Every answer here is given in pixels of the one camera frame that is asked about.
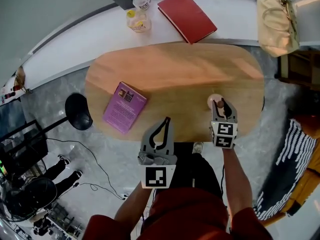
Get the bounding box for person's white shoe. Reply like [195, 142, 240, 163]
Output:
[192, 141, 205, 155]

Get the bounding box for yellow-lid clear jar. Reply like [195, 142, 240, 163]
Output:
[125, 8, 153, 34]

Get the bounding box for person's left forearm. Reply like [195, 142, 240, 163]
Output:
[114, 182, 156, 228]

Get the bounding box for orange sofa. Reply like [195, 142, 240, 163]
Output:
[259, 113, 320, 228]

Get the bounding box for person's red shirt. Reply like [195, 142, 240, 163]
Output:
[81, 187, 274, 240]

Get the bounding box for black standing fan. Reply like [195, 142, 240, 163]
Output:
[0, 93, 94, 224]

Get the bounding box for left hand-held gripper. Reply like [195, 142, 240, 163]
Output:
[137, 116, 178, 190]

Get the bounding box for small brown pouch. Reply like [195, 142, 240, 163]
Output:
[13, 66, 34, 95]

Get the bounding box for oval wooden table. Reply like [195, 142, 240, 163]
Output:
[84, 42, 266, 144]

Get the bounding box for purple book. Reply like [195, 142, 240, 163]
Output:
[102, 81, 148, 135]

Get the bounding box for black white striped cushion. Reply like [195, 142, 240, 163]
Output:
[254, 118, 318, 222]

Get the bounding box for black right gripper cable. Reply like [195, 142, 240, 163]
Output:
[220, 163, 226, 198]

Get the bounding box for black fan power cable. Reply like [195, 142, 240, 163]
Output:
[46, 138, 126, 200]

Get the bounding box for red book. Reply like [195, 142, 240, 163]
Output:
[157, 0, 218, 45]

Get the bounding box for beige handbag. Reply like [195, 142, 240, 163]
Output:
[256, 0, 301, 58]

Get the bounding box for black framed monitor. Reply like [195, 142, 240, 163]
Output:
[0, 119, 50, 175]

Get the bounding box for person's black trousers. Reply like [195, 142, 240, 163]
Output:
[171, 141, 224, 200]

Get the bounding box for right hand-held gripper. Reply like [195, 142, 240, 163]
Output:
[209, 97, 239, 149]

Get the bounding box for wooden metal-frame shelf rack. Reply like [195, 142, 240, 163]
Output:
[274, 49, 320, 92]

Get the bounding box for person's right forearm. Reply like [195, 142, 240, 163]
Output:
[221, 145, 254, 218]

